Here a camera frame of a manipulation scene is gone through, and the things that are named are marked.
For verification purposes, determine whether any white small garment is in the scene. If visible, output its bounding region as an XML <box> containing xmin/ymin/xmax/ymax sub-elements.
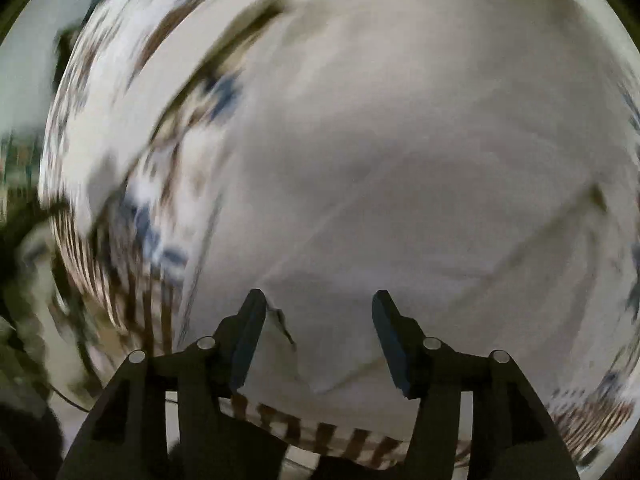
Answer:
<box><xmin>64</xmin><ymin>0</ymin><xmax>640</xmax><ymax>441</ymax></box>

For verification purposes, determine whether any floral bed blanket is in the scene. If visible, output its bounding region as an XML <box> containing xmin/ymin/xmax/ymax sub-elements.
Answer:
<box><xmin>37</xmin><ymin>0</ymin><xmax>640</xmax><ymax>470</ymax></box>

